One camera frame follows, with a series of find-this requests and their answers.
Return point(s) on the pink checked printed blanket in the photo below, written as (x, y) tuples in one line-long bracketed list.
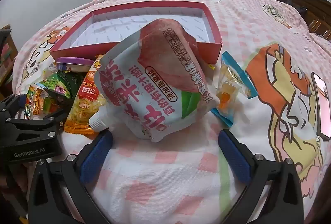
[(245, 19)]

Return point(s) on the dark wooden headboard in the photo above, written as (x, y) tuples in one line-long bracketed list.
[(310, 11)]

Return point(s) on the red cardboard box tray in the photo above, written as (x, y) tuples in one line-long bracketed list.
[(116, 32)]

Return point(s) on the orange rice cracker packet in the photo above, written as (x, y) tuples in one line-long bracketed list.
[(82, 107)]

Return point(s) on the orange burger gummy packet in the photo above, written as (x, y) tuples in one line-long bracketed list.
[(35, 103)]

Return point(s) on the yellow green candy packet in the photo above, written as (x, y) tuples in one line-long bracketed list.
[(48, 80)]

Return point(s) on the purple tin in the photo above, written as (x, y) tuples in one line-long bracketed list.
[(75, 64)]

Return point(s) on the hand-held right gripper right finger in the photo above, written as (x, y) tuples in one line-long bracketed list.
[(234, 159)]

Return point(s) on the wooden side furniture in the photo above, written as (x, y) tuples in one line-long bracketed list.
[(6, 58)]

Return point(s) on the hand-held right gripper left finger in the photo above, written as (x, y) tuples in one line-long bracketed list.
[(96, 158)]

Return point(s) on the dark green snack packet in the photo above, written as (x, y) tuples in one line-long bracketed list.
[(64, 81)]

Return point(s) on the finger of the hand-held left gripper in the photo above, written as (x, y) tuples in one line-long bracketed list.
[(13, 106), (38, 124)]

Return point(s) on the white pink drink pouch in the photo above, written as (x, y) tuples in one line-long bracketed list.
[(155, 89)]

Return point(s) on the smartphone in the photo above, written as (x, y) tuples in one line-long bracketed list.
[(323, 105)]

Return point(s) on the blue clear candy packet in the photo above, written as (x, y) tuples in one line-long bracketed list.
[(230, 84)]

